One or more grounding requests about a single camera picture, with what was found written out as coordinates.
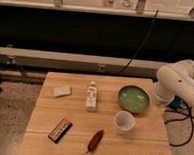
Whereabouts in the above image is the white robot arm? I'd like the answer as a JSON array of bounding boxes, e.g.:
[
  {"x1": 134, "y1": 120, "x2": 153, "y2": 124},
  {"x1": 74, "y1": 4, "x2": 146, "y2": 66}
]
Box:
[{"x1": 153, "y1": 59, "x2": 194, "y2": 108}]

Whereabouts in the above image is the blue power box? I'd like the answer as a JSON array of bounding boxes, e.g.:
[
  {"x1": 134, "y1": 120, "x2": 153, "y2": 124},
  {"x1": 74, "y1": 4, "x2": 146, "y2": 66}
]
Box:
[{"x1": 169, "y1": 97, "x2": 181, "y2": 110}]

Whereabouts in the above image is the white sponge block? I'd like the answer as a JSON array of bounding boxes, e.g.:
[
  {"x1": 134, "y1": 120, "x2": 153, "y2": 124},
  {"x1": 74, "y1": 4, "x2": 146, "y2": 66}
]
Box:
[{"x1": 53, "y1": 86, "x2": 71, "y2": 97}]

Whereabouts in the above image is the white plastic bottle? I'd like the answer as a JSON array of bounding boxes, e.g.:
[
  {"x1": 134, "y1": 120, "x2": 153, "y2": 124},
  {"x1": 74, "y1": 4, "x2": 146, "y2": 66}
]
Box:
[{"x1": 85, "y1": 82, "x2": 98, "y2": 112}]

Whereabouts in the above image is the white paper cup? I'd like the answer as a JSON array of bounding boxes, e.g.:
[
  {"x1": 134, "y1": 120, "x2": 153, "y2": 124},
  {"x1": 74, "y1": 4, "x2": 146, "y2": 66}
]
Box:
[{"x1": 114, "y1": 111, "x2": 136, "y2": 135}]

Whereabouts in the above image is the green bowl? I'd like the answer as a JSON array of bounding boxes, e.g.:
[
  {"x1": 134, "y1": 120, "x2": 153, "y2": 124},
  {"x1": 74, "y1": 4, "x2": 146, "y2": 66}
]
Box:
[{"x1": 118, "y1": 85, "x2": 150, "y2": 114}]

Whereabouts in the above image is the black hanging cable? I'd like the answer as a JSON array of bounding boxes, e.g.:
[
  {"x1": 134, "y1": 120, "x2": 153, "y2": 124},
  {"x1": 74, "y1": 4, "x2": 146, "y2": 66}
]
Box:
[{"x1": 118, "y1": 7, "x2": 159, "y2": 78}]

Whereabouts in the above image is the dark chocolate bar box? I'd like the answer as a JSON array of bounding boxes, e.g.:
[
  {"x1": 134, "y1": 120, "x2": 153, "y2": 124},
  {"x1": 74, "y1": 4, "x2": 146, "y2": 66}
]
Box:
[{"x1": 48, "y1": 118, "x2": 72, "y2": 143}]

